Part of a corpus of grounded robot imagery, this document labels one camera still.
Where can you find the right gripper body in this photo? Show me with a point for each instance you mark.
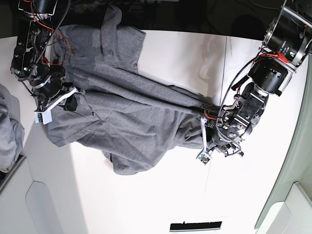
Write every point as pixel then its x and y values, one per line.
pixel 54 91

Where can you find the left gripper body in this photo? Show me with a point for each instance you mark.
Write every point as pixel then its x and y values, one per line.
pixel 225 135

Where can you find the grey t-shirt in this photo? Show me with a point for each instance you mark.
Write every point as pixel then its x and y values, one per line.
pixel 133 120

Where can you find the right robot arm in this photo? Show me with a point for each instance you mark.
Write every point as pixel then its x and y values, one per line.
pixel 44 80

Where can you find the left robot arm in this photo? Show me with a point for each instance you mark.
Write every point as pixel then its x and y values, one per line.
pixel 286 44

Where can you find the grey clothes pile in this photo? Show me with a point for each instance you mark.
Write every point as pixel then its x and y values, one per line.
pixel 11 130

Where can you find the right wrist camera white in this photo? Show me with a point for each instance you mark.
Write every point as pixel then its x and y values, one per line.
pixel 43 117

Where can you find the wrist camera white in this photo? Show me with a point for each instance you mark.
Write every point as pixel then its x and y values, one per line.
pixel 43 117
pixel 204 157

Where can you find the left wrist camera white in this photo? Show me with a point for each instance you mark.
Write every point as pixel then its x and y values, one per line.
pixel 204 157

